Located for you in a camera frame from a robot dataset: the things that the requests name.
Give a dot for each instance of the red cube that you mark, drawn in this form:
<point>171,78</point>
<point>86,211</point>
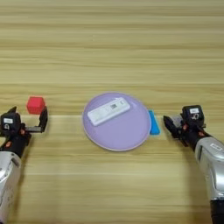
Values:
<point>36,105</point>

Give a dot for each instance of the blue rectangular block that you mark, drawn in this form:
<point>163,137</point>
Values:
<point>155,125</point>

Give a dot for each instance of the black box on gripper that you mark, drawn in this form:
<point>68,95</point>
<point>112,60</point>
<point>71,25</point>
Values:
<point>192,115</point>
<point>11,124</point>

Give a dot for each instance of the round purple plate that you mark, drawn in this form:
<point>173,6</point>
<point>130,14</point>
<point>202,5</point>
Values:
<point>122,134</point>

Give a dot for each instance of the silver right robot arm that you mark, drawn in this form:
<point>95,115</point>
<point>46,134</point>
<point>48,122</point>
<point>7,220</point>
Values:
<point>213,163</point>

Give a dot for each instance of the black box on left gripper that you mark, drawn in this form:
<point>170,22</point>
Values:
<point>11,124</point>

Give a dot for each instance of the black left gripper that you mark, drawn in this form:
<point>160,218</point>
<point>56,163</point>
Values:
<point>23,137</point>

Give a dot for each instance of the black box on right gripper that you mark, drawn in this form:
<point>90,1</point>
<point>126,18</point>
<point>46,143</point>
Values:
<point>192,115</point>

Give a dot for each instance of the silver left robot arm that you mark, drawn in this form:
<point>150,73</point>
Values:
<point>8,175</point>

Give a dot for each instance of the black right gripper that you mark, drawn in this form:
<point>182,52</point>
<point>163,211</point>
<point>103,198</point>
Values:
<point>192,135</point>

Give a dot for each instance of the white rectangular device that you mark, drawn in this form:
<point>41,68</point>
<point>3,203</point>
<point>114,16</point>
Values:
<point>108,112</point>

